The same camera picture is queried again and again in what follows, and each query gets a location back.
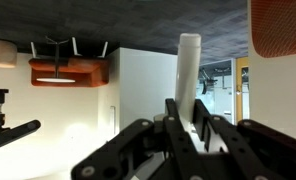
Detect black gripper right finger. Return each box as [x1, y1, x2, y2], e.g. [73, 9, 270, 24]
[193, 99, 296, 180]

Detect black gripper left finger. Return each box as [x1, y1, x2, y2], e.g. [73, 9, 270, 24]
[71, 99, 203, 180]

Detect white marker with black cap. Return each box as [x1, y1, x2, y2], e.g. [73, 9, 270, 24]
[175, 33, 201, 132]

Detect grey office chair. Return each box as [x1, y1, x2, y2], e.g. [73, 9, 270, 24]
[200, 68, 216, 94]

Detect orange armchair background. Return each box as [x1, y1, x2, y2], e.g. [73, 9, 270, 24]
[28, 37, 110, 87]

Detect large orange sofa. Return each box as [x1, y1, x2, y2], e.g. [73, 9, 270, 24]
[250, 0, 296, 58]

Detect small round background table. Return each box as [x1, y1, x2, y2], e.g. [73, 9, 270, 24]
[37, 36, 75, 83]

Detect black camera tripod mount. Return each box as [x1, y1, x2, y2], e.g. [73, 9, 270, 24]
[0, 89, 41, 148]

